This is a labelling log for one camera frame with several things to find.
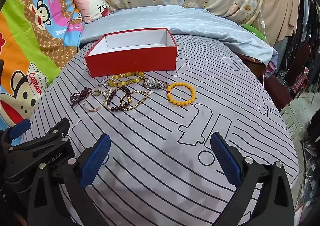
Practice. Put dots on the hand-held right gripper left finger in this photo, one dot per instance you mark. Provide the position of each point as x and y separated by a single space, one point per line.
96 161

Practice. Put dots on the thin gold bangle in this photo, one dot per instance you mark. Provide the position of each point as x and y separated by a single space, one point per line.
93 110

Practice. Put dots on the dark red chair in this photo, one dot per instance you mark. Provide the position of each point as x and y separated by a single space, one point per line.
282 88

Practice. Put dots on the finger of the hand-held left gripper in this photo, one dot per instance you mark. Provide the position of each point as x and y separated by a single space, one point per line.
56 129
18 128

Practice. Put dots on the silver wrist watch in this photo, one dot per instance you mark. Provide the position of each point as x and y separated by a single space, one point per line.
156 83

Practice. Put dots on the hanging clothes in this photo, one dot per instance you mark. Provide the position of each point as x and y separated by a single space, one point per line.
308 10

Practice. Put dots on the light blue pillow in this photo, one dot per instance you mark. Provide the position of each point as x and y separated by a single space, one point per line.
175 18

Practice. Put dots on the pink cartoon pillow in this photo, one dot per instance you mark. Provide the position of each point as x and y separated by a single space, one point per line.
87 5

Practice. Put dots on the green cushion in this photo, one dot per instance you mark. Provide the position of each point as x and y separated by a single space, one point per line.
252 31

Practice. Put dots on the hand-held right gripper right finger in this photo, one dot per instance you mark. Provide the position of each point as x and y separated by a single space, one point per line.
225 161

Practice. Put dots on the colourful monkey printed blanket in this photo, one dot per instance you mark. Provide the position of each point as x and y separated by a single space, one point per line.
30 40

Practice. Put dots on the red cardboard box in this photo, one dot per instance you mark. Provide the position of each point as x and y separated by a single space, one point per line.
135 59

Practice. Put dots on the beige hanging cloth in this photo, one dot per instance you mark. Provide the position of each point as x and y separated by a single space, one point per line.
280 3

